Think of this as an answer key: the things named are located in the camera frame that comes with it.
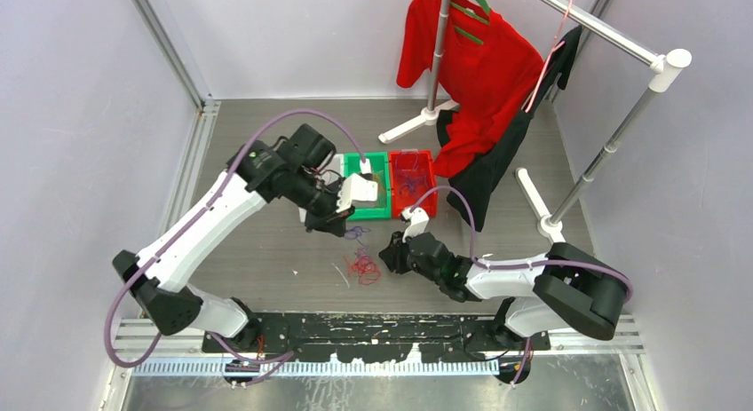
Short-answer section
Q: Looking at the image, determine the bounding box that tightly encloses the orange cable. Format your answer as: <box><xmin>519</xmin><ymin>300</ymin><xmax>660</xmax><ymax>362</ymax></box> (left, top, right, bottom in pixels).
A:
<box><xmin>373</xmin><ymin>170</ymin><xmax>391</xmax><ymax>209</ymax></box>

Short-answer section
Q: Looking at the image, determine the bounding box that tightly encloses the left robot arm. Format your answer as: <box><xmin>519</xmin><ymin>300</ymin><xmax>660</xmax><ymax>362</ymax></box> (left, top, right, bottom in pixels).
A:
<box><xmin>112</xmin><ymin>124</ymin><xmax>377</xmax><ymax>352</ymax></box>

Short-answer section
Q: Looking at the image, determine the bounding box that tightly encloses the purple cable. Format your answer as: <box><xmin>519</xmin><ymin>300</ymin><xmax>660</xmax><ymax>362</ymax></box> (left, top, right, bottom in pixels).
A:
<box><xmin>406</xmin><ymin>186</ymin><xmax>635</xmax><ymax>304</ymax></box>
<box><xmin>344</xmin><ymin>151</ymin><xmax>437</xmax><ymax>248</ymax></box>
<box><xmin>104</xmin><ymin>108</ymin><xmax>375</xmax><ymax>389</ymax></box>

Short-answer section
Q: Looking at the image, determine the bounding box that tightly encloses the black shirt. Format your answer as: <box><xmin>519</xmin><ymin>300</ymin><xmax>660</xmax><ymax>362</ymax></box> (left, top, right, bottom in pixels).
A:
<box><xmin>447</xmin><ymin>26</ymin><xmax>583</xmax><ymax>232</ymax></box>

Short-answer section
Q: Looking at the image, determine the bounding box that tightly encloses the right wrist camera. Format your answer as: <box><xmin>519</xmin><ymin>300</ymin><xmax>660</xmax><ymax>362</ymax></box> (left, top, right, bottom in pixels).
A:
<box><xmin>400</xmin><ymin>207</ymin><xmax>430</xmax><ymax>242</ymax></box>

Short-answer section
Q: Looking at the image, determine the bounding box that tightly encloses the red plastic bin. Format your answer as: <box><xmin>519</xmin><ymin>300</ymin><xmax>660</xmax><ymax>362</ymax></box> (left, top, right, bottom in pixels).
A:
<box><xmin>387</xmin><ymin>150</ymin><xmax>436</xmax><ymax>218</ymax></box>

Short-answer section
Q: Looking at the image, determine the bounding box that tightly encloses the pink hanger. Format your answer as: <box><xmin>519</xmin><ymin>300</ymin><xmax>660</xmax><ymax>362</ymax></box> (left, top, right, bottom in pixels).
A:
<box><xmin>522</xmin><ymin>0</ymin><xmax>574</xmax><ymax>114</ymax></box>

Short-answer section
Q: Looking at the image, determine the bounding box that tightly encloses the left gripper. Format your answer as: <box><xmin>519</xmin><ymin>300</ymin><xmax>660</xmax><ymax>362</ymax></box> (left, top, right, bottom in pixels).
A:
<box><xmin>288</xmin><ymin>169</ymin><xmax>355</xmax><ymax>236</ymax></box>

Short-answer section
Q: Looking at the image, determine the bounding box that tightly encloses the white plastic bin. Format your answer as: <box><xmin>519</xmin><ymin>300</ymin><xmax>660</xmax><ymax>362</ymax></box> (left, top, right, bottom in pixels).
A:
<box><xmin>297</xmin><ymin>154</ymin><xmax>348</xmax><ymax>224</ymax></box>

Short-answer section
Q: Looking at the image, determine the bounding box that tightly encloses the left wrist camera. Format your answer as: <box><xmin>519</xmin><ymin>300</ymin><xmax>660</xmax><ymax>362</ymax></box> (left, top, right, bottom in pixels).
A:
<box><xmin>337</xmin><ymin>173</ymin><xmax>379</xmax><ymax>211</ymax></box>

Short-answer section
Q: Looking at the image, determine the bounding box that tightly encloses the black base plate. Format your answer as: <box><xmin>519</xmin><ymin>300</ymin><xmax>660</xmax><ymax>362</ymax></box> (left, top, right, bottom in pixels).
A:
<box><xmin>235</xmin><ymin>312</ymin><xmax>525</xmax><ymax>382</ymax></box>

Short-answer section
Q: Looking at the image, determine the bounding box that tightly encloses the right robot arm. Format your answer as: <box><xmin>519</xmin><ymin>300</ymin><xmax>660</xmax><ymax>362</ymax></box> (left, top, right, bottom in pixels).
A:
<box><xmin>378</xmin><ymin>232</ymin><xmax>633</xmax><ymax>350</ymax></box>

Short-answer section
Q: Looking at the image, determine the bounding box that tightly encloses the red shirt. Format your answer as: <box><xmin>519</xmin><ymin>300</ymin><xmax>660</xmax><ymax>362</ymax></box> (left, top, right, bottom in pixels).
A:
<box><xmin>396</xmin><ymin>0</ymin><xmax>543</xmax><ymax>178</ymax></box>

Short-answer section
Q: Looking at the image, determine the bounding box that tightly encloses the green plastic bin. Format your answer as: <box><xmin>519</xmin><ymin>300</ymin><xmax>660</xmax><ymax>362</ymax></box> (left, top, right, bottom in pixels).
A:
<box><xmin>348</xmin><ymin>152</ymin><xmax>392</xmax><ymax>221</ymax></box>

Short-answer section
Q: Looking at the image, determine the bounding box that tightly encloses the cable bundle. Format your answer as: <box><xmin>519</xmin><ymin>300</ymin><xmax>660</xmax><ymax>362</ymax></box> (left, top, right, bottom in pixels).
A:
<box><xmin>343</xmin><ymin>248</ymin><xmax>384</xmax><ymax>287</ymax></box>

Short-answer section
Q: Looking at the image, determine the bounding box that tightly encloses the white garment rack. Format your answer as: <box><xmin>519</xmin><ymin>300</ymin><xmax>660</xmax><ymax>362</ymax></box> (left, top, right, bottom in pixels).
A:
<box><xmin>377</xmin><ymin>0</ymin><xmax>693</xmax><ymax>245</ymax></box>

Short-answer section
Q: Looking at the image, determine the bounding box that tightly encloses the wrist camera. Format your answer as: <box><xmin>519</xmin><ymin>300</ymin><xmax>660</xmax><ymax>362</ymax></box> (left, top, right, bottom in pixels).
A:
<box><xmin>337</xmin><ymin>173</ymin><xmax>379</xmax><ymax>211</ymax></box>
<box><xmin>400</xmin><ymin>207</ymin><xmax>430</xmax><ymax>242</ymax></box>

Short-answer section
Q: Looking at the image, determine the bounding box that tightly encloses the green hanger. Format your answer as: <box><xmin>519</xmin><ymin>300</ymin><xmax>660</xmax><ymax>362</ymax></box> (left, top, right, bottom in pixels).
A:
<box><xmin>450</xmin><ymin>0</ymin><xmax>491</xmax><ymax>25</ymax></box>

